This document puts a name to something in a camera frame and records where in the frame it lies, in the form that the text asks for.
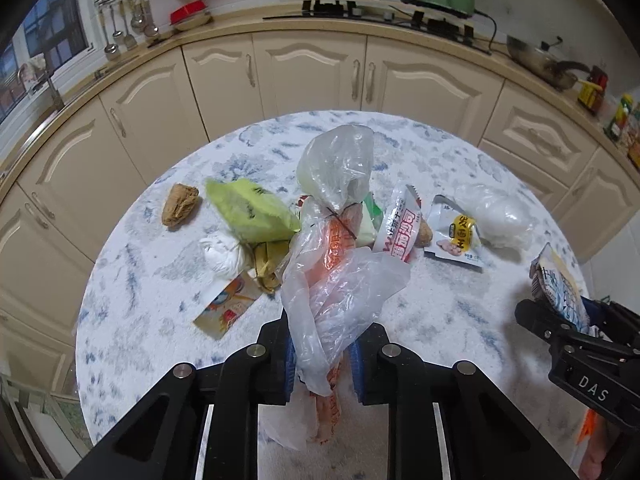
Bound orange cartoon packet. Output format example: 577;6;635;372
192;272;263;341

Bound clear bag with white contents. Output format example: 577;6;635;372
452;182;535;251

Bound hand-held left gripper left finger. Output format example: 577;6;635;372
65;317;301;480

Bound white crumpled bag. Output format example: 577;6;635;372
199;234;251;281

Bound cream blue-print snack packet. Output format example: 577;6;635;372
529;242;593;333

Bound beige cloth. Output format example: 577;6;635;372
20;55;48;86

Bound black gas stove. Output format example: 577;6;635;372
262;0;493;56

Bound clear plastic bag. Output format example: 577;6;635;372
280;125;413;451

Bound steel spatula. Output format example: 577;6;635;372
121;2;139;52

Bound blue floral tablecloth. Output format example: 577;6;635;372
75;110;588;480

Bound yellow wrapper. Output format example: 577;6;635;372
250;240;293;293

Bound cream base kitchen cabinets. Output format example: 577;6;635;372
0;0;640;411

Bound person's right hand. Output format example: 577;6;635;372
580;440;615;480

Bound red white snack packet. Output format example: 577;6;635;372
372;184;425;265

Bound white packet with yellow logo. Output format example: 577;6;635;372
424;195;485;273

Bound black power cable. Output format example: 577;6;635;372
472;7;501;56

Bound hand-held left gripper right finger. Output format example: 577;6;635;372
347;322;581;480

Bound yellow-green snack packet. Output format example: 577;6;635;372
206;177;301;243

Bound barred kitchen window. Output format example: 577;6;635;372
0;0;93;126

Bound steel wok with lid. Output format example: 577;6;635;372
506;34;593;92

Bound steel ladle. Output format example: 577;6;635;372
101;4;120;57
143;0;161;39

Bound cream cabinet drawer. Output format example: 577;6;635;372
482;85;598;173
477;141;570;200

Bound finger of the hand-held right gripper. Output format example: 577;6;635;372
515;299;593;346
582;299;640;348

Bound orange printed plastic bag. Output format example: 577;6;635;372
300;195;362;443

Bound beige shallow dish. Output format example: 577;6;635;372
172;12;213;31

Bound green white packet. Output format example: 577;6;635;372
357;192;383;248

